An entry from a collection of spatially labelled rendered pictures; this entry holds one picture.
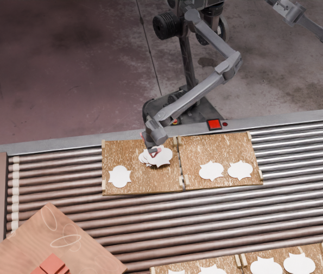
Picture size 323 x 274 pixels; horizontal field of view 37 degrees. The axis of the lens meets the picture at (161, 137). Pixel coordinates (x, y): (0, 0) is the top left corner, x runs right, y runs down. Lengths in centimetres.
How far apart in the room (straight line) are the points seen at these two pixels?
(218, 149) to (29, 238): 110
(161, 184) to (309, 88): 238
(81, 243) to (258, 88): 265
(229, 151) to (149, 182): 49
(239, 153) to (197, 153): 23
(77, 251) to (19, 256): 25
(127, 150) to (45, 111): 165
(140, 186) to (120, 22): 279
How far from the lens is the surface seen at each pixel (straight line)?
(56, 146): 270
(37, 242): 225
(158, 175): 252
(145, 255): 231
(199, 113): 374
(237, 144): 269
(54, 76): 444
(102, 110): 410
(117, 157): 259
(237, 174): 256
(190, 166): 256
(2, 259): 224
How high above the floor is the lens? 299
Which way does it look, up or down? 50 degrees down
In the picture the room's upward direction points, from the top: 3 degrees clockwise
